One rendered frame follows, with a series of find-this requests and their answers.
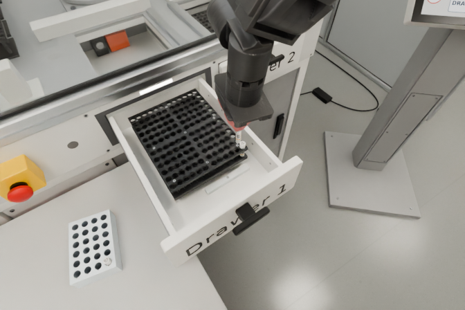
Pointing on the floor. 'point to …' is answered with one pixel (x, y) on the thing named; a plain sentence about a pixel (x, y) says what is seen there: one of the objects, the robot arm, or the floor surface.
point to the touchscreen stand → (394, 131)
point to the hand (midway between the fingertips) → (238, 124)
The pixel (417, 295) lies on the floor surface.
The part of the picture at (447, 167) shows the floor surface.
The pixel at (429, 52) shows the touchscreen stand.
